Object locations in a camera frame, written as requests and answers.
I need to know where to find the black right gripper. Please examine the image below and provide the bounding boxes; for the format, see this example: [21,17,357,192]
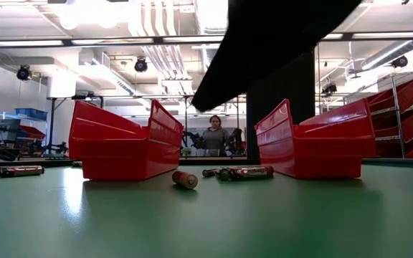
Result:
[191,0,364,113]

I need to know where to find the copper-top Duracell battery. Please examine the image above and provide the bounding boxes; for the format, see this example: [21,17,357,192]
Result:
[216,167,232,182]
[171,170,199,191]

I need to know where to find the red plastic bin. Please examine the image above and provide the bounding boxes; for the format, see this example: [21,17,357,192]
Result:
[255,97,376,180]
[68,99,185,181]

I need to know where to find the person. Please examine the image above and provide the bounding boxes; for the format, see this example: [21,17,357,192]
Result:
[201,114,231,158]

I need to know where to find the black partition panel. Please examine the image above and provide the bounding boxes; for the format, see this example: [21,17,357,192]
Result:
[245,46,315,161]

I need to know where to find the white ceiling pipe bundle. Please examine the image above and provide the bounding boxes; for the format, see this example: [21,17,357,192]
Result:
[127,0,195,96]

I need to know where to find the thin vertical metal pole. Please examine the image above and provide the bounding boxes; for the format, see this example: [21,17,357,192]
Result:
[315,41,321,115]

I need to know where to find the green table mat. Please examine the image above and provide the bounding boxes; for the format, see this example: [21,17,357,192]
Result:
[0,163,413,258]

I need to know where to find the red storage bin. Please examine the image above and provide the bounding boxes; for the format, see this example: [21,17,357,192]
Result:
[19,125,47,140]

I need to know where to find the background equipment cart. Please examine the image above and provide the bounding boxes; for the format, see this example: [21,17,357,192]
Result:
[0,110,49,158]

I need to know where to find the black frame crossbar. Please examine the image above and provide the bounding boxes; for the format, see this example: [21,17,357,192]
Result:
[0,31,413,48]

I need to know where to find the grey slanted ceiling duct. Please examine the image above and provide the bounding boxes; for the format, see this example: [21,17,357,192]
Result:
[360,38,413,72]

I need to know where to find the wire shelf rack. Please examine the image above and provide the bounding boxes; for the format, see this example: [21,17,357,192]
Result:
[366,70,413,161]

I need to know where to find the background black frame workstation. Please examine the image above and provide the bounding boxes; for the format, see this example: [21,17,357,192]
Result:
[47,92,247,161]

